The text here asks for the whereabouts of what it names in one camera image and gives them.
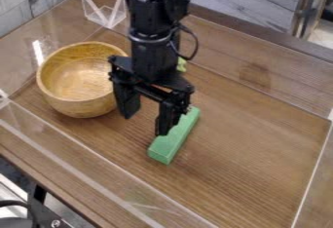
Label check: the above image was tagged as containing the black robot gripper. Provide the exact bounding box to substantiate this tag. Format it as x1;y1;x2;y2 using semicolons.
108;31;193;135

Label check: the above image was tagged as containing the green rectangular block stick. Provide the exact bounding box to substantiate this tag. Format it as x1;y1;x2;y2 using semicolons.
147;107;200;165

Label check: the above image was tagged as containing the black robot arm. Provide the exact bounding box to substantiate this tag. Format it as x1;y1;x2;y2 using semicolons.
108;0;195;135

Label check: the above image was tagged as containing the brown wooden bowl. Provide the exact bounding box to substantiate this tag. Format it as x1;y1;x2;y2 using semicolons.
36;41;127;118

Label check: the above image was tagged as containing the red plush strawberry toy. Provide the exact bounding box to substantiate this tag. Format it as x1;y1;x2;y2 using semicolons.
176;57;187;73

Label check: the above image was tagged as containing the clear acrylic corner bracket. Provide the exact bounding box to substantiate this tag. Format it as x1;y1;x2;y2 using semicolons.
80;0;125;29

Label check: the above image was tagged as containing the clear acrylic tray wall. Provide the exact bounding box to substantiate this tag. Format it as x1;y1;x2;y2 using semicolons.
0;91;216;228

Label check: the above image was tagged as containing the black table leg bracket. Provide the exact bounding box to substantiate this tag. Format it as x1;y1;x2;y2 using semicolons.
0;182;74;228

